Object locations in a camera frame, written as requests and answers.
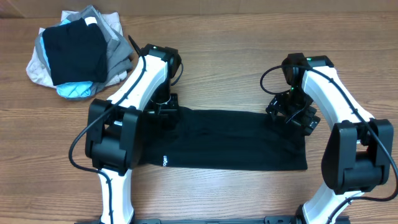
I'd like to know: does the black t-shirt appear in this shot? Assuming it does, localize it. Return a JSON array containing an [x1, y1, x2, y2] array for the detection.
[[139, 107, 308, 171]]

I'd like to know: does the folded light blue shirt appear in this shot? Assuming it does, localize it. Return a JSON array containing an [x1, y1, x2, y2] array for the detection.
[[39, 36, 93, 98]]

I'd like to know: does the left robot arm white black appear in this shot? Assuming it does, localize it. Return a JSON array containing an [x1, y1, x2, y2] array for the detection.
[[85, 44, 183, 223]]

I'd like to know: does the folded black shirt on pile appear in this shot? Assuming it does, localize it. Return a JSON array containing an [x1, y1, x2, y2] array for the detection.
[[42, 18, 108, 86]]

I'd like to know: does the folded grey shirt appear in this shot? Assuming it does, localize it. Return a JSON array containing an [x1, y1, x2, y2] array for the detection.
[[26, 5, 133, 100]]

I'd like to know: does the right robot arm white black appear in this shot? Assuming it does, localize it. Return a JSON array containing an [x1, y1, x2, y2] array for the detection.
[[264, 53, 397, 224]]

